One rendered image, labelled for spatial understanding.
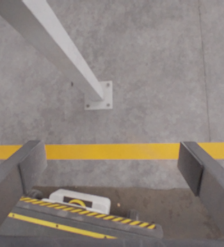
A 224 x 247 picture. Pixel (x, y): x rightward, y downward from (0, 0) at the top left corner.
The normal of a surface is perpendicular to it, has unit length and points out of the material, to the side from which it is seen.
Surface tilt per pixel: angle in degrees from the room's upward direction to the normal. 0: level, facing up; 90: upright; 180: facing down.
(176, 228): 0
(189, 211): 0
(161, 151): 0
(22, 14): 90
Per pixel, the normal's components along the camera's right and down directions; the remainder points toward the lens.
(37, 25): 0.01, 0.99
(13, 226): -0.15, -0.11
